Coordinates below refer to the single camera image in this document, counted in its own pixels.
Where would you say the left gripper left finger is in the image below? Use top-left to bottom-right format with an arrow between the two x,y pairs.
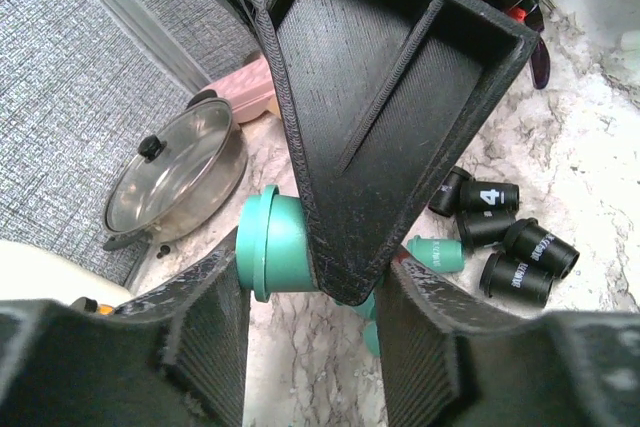
1,234 -> 250,426

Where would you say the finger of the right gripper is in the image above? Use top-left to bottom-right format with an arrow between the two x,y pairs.
217,0 -> 538,305

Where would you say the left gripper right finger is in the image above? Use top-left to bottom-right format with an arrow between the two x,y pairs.
375,256 -> 639,426

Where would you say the teal capsule gripped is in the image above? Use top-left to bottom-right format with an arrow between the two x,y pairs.
235,185 -> 318,303

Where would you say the black capsule lowest right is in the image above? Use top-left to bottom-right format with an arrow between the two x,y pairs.
479,252 -> 553,308

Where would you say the orange spice bottle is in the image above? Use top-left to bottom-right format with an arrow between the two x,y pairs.
70,297 -> 115,316

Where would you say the teal capsule lying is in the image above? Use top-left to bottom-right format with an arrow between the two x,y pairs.
407,236 -> 465,274

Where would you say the black capsule cluster item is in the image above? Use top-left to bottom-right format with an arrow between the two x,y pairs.
456,211 -> 516,252

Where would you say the pink egg tray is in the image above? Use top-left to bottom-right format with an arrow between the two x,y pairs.
187,54 -> 280,124

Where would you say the black capsule right pair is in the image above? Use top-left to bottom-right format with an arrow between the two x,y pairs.
503,218 -> 580,279

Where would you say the black capsule numbered four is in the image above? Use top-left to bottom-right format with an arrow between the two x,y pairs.
459,181 -> 520,212

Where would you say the steel pot with lid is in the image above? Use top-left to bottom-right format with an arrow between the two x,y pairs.
103,90 -> 248,251

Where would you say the white thermos jug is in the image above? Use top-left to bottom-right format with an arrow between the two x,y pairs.
0,240 -> 133,307

